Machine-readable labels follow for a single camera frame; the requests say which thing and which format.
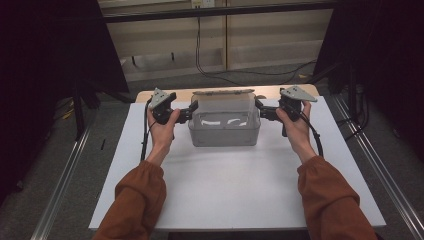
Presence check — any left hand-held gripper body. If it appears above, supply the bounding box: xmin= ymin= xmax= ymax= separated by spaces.
xmin=148 ymin=87 xmax=184 ymax=126

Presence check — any aluminium floor rail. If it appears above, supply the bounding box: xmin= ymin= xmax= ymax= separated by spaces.
xmin=30 ymin=113 xmax=98 ymax=240
xmin=329 ymin=94 xmax=424 ymax=240

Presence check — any black floor cable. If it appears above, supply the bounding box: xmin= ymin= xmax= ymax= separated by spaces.
xmin=194 ymin=16 xmax=318 ymax=86

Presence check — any bundle of black cables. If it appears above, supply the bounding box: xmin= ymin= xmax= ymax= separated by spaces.
xmin=336 ymin=86 xmax=371 ymax=141

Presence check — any black crossbar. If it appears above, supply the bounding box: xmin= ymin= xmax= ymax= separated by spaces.
xmin=103 ymin=1 xmax=338 ymax=24

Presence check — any clear grey lidded plastic box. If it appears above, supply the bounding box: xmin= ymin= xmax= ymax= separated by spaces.
xmin=187 ymin=88 xmax=268 ymax=148

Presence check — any wooden table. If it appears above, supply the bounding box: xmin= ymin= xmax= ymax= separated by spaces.
xmin=135 ymin=83 xmax=320 ymax=104

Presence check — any person's right hand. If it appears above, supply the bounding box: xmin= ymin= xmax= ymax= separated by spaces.
xmin=275 ymin=100 xmax=313 ymax=154

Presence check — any black metal stand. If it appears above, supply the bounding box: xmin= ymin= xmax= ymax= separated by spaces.
xmin=71 ymin=79 xmax=101 ymax=141

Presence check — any person's left hand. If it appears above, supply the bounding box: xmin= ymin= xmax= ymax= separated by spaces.
xmin=146 ymin=108 xmax=181 ymax=154

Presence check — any white wall outlet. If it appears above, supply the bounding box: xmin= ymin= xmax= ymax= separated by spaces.
xmin=191 ymin=0 xmax=216 ymax=9

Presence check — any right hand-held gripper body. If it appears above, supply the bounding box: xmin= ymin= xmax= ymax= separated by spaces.
xmin=275 ymin=85 xmax=318 ymax=138

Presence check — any black curtain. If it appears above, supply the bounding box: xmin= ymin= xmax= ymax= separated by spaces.
xmin=0 ymin=0 xmax=130 ymax=204
xmin=313 ymin=0 xmax=424 ymax=164

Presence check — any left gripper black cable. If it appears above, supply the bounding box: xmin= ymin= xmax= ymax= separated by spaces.
xmin=139 ymin=99 xmax=158 ymax=163

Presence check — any yellow floor item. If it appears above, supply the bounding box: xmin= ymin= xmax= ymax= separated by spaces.
xmin=61 ymin=106 xmax=76 ymax=121

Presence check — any white table board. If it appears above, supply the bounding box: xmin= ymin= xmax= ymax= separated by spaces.
xmin=88 ymin=95 xmax=387 ymax=232

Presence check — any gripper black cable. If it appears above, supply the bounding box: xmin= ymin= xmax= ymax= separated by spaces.
xmin=139 ymin=99 xmax=158 ymax=163
xmin=299 ymin=111 xmax=325 ymax=158

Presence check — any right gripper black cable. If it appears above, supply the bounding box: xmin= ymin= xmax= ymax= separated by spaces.
xmin=299 ymin=111 xmax=325 ymax=158

